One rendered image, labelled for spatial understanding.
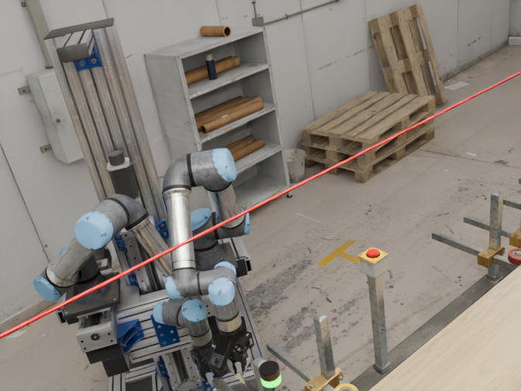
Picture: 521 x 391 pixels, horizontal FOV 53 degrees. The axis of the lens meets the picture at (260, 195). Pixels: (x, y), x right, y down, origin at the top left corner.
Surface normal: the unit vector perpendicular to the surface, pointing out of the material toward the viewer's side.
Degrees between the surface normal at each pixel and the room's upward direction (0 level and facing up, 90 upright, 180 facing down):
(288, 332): 0
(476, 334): 0
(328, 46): 90
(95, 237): 85
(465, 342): 0
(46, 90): 90
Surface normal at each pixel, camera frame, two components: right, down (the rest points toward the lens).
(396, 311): -0.16, -0.88
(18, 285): 0.68, 0.23
